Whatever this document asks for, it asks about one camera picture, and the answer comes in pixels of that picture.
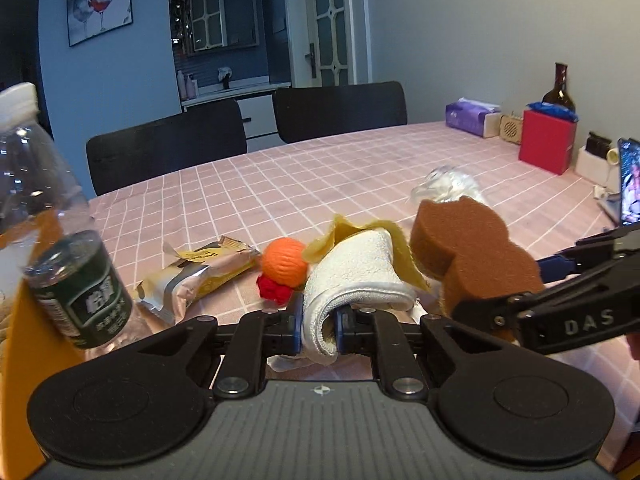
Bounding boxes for white towel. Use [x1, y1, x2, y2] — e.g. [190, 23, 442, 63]
[302, 229, 416, 365]

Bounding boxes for orange crochet fruit toy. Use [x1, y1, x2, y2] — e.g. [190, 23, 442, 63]
[256, 237, 308, 307]

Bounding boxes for yellow cleaning cloth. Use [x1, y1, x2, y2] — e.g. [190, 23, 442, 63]
[303, 214, 431, 295]

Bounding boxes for brown sponge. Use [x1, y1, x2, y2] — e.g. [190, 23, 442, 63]
[409, 196, 544, 315]

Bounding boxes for white holder box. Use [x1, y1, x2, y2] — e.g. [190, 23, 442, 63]
[575, 131, 620, 193]

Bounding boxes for snack foil packet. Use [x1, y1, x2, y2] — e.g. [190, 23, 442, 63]
[134, 235, 262, 325]

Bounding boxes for red box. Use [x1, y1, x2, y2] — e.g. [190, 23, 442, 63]
[518, 110, 577, 174]

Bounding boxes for crumpled clear plastic bag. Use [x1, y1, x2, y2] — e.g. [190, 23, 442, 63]
[410, 166, 487, 205]

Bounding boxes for laptop screen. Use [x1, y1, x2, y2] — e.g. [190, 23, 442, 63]
[618, 139, 640, 226]

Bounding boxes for small wooden speaker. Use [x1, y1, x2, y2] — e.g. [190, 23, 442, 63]
[499, 114, 523, 145]

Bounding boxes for purple tissue pack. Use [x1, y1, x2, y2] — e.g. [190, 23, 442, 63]
[445, 98, 502, 139]

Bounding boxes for dark glass bottle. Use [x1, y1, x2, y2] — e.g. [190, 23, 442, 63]
[541, 62, 576, 112]

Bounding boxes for plastic water bottle green label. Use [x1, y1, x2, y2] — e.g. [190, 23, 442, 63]
[1, 82, 152, 359]

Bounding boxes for black chair left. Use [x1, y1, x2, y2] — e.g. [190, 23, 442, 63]
[86, 99, 247, 195]

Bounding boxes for black chair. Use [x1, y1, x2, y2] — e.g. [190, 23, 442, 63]
[272, 81, 408, 144]
[86, 99, 247, 195]

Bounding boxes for black chair right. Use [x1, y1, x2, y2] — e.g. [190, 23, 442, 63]
[272, 81, 408, 144]

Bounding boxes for white drawer cabinet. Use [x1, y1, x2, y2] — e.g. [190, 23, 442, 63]
[181, 82, 291, 153]

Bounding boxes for orange cardboard box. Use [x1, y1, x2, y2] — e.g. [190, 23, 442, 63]
[0, 209, 87, 480]

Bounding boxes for white glass-panel door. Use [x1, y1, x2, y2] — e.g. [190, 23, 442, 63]
[305, 0, 357, 87]

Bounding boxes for wall mirror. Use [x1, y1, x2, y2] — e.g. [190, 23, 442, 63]
[188, 0, 259, 52]

